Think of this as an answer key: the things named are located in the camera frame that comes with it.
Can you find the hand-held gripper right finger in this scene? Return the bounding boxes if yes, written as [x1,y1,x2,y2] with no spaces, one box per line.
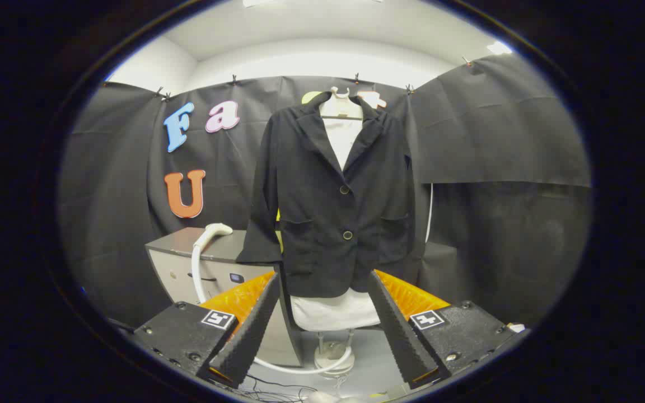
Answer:
[367,269,526,390]

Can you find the black backdrop cloth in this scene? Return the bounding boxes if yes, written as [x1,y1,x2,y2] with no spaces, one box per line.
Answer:
[57,53,592,331]

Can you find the thin white cable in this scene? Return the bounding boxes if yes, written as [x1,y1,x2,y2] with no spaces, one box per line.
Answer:
[424,183,434,244]

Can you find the black floor cables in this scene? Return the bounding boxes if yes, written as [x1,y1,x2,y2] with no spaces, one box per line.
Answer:
[211,375,323,402]

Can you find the white mannequin torso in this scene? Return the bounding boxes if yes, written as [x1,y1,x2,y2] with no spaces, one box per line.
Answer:
[291,87,382,332]

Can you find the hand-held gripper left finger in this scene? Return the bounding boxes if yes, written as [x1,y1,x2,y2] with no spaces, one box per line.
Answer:
[132,271,282,389]

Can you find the white mannequin stand base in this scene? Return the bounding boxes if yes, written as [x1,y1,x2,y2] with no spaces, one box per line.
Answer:
[314,330,355,377]

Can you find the black blazer jacket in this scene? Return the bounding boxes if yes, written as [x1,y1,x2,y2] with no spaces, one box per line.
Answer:
[237,91,417,298]

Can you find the grey cabinet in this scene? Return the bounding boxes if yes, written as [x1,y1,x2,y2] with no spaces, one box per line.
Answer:
[144,227,303,368]

